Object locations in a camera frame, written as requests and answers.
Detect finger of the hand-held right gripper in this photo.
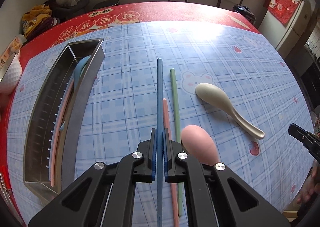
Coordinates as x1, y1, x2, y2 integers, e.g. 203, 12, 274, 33
288, 123, 320, 161

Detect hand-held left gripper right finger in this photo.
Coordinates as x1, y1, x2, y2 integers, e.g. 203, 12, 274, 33
162, 128, 292, 227

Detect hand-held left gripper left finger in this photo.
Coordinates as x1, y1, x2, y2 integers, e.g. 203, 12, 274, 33
27, 128, 157, 227

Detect pink spoon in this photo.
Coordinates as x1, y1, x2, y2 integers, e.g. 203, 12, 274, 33
180, 125, 219, 166

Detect pink chopstick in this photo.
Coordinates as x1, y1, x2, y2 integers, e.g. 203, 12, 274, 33
162, 98, 178, 227
50, 77, 75, 187

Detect green chopstick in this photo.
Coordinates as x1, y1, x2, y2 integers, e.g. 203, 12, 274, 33
170, 68, 184, 218

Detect beige spoon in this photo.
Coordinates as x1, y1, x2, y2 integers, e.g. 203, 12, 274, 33
195, 83, 265, 140

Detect stainless steel utensil tray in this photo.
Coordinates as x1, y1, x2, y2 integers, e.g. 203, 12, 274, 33
23, 38, 105, 201

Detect blue spoon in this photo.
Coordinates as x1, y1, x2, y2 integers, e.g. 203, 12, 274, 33
59, 56, 91, 132

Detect person's right hand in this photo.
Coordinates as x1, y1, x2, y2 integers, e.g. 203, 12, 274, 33
296, 165, 320, 205

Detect black kitchen cabinet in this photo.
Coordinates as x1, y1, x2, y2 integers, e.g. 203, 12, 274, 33
296, 57, 320, 107

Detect blue plaid table mat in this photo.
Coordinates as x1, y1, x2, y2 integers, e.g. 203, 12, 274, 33
5, 20, 315, 227

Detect white fridge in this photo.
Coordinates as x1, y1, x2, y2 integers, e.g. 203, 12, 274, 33
257, 0, 307, 51

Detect red printed cloth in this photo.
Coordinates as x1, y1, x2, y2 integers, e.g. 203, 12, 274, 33
267, 0, 304, 26

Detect black pressure cooker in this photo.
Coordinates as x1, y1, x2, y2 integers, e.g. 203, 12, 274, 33
232, 4, 257, 27

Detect red printed table cover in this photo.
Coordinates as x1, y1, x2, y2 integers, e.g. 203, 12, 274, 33
0, 2, 262, 227

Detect white textured bowl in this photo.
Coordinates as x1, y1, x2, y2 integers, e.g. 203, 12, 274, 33
0, 50, 22, 95

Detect dark trash bin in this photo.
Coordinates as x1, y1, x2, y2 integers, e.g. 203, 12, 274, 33
54, 0, 90, 21

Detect packaged snack cups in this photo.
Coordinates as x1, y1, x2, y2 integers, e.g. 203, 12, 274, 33
0, 35, 27, 67

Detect pile of clothes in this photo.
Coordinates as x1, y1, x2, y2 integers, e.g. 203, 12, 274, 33
21, 4, 60, 42

